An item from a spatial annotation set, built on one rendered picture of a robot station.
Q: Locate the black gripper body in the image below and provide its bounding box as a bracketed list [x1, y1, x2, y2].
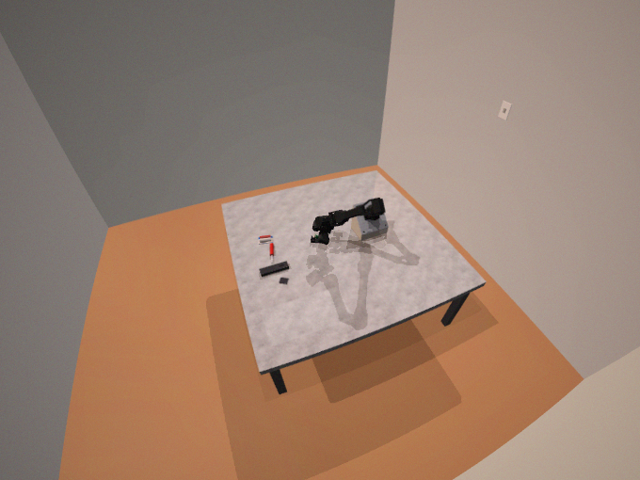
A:
[318, 226, 334, 245]

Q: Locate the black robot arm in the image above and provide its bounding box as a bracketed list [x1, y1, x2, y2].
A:
[312, 198, 386, 232]

